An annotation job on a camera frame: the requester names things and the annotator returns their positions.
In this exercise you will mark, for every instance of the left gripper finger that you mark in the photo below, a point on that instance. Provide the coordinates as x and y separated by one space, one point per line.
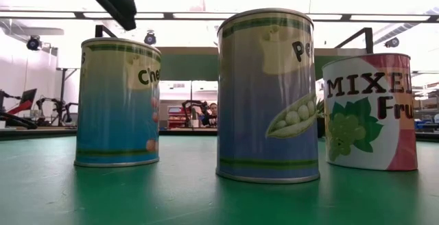
113 2

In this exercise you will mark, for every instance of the cherries labelled can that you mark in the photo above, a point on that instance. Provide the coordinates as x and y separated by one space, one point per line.
113 115

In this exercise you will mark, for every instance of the peas labelled can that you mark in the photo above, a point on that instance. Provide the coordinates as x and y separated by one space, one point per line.
260 98

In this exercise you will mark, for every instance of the mixed fruit labelled can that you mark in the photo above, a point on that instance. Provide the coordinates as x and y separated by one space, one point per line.
363 122

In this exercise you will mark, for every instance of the wooden shelf black metal legs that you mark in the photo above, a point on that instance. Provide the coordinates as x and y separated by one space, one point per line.
188 64

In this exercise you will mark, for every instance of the blue storage bins shelf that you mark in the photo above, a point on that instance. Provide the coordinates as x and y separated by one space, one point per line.
423 125

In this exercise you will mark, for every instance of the black round overhead lamp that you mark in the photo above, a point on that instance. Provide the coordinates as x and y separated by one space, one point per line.
150 38
391 42
33 43

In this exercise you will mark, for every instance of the black pole stand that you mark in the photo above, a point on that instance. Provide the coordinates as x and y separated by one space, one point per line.
63 84

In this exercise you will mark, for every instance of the red bin rack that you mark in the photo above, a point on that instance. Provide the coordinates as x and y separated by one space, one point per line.
176 117

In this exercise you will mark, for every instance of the person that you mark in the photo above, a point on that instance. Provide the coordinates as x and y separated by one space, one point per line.
212 110

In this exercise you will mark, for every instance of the green table mat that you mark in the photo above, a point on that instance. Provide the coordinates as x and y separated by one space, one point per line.
192 197

